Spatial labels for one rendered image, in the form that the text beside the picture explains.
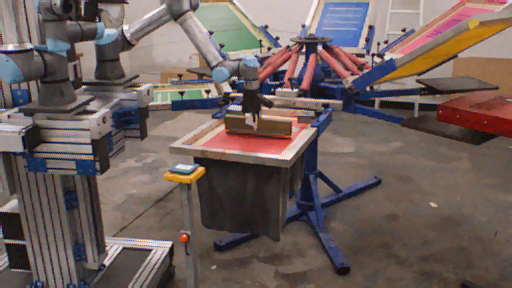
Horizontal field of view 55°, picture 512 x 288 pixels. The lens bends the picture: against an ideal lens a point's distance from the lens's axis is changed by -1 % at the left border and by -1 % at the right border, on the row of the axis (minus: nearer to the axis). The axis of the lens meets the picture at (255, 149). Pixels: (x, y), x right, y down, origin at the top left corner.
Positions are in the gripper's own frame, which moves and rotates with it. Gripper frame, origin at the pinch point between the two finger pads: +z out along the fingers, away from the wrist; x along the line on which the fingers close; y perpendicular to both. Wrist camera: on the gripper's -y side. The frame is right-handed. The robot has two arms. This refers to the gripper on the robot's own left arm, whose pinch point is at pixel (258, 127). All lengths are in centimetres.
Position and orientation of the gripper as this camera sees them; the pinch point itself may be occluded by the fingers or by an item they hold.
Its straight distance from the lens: 251.5
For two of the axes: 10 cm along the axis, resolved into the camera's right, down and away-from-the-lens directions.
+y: -9.4, -0.6, 3.5
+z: 0.5, 9.5, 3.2
